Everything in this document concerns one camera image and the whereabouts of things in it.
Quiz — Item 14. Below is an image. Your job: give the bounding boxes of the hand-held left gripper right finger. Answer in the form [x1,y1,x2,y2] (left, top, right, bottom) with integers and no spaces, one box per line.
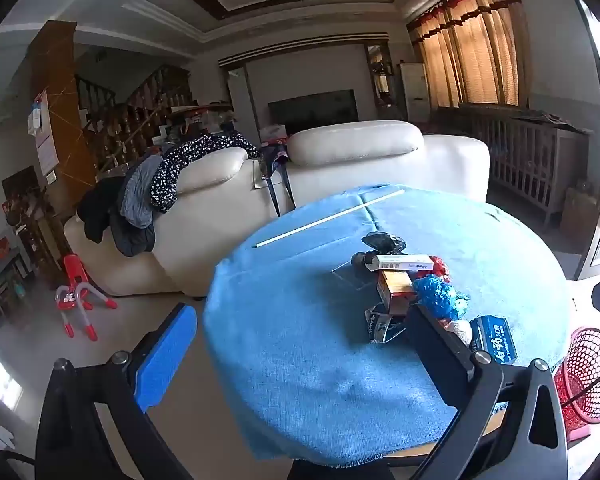
[404,303,570,480]

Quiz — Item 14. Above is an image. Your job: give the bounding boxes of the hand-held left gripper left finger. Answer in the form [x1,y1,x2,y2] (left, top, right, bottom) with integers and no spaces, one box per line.
[36,303,198,480]

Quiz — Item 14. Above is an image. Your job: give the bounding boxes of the blue plastic bag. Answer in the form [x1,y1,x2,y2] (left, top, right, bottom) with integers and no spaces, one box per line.
[412,274,471,322]

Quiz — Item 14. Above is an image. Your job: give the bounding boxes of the blue tissue packet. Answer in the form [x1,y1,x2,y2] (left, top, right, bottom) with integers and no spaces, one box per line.
[469,315,518,365]

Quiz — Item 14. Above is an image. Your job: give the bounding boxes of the black and white wrapper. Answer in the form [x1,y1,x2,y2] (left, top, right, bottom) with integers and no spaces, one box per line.
[364,304,410,345]

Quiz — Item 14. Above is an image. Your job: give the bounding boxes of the red mesh basket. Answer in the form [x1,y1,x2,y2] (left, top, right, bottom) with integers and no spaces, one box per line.
[552,327,600,453]

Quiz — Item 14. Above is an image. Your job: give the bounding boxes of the orange carton box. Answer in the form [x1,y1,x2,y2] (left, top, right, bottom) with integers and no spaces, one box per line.
[376,270,416,316]

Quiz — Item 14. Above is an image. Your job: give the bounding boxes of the red plastic bag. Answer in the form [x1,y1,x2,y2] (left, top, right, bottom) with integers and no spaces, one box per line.
[412,256,451,286]

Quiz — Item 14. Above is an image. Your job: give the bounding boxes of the long white carton box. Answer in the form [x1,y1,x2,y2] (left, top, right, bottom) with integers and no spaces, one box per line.
[375,254,433,272]

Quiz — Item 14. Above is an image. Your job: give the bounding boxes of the small dark bag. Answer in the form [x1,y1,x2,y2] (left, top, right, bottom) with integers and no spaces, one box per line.
[351,251,378,278]

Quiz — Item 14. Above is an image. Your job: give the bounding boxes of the clear plastic sheet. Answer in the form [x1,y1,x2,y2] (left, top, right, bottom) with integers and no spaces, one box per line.
[330,260,381,291]

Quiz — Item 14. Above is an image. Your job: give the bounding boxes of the black plastic bag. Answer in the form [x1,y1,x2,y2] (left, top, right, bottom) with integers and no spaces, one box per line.
[361,232,407,256]

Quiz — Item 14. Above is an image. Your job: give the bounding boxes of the small cardboard box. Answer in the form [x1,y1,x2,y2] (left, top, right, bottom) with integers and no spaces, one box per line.
[560,187,598,241]

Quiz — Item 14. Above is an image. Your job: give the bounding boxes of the red and white toy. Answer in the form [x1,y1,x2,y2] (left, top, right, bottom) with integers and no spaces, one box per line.
[55,254,118,342]

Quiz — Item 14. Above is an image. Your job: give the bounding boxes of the blue tablecloth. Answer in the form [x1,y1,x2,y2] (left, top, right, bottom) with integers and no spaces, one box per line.
[202,185,573,468]

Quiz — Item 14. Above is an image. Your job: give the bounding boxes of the black garment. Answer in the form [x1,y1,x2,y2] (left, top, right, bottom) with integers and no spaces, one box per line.
[76,176,156,258]

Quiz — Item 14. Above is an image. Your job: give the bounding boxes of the grey garment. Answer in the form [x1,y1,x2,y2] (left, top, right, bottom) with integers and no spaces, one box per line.
[120,155,163,228]

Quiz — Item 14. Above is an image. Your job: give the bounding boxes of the white wooden crib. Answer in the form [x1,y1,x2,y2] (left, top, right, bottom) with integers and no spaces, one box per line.
[457,102,593,226]

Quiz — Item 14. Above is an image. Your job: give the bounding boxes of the thin white stick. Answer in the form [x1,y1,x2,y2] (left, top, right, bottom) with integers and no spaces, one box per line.
[254,189,406,248]

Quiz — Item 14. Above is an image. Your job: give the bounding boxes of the grey storage shelf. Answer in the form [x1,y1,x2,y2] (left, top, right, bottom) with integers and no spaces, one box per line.
[0,247,31,318]

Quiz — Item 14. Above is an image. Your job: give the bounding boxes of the dark floral garment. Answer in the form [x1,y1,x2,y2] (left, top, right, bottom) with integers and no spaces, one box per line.
[149,134,263,213]

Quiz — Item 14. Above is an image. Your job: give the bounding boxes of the cream leather sofa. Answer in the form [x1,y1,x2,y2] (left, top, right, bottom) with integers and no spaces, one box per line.
[62,120,491,301]

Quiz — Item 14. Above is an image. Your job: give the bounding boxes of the wooden staircase railing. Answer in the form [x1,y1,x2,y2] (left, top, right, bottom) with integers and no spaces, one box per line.
[75,64,193,181]

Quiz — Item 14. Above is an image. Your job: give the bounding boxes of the cluttered side table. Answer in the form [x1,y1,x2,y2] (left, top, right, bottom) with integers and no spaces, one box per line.
[165,102,236,146]

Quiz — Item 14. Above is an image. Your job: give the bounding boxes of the white standing air conditioner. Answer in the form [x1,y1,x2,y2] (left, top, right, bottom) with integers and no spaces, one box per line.
[399,62,431,123]

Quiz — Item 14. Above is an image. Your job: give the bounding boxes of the black television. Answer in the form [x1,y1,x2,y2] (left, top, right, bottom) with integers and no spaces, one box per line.
[267,89,358,136]

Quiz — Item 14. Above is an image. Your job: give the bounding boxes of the dark display cabinet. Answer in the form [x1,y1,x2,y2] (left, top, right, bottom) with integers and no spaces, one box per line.
[365,42,396,108]

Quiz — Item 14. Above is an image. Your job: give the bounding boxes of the orange curtains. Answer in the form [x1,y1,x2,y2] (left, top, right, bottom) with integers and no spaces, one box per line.
[406,0,523,108]

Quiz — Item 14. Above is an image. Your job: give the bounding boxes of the purple bag with straps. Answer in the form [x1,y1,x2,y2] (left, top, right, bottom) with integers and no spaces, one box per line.
[260,142,297,218]

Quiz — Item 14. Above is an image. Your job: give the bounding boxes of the wall calendar papers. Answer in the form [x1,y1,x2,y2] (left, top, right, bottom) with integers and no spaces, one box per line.
[27,90,61,173]

